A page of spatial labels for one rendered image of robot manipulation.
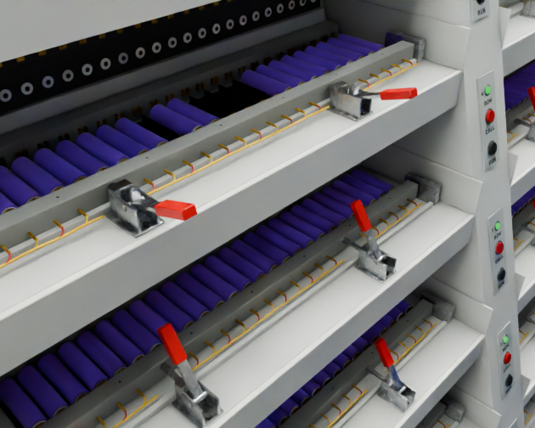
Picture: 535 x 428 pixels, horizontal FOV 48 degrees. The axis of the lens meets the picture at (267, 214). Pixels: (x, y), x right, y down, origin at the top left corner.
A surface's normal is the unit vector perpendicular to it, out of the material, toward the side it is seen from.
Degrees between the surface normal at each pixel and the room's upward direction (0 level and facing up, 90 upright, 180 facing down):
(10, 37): 107
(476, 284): 90
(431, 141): 90
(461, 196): 90
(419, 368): 17
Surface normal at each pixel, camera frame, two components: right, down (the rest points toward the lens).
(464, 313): -0.70, 0.41
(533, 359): 0.00, -0.82
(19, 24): 0.71, 0.40
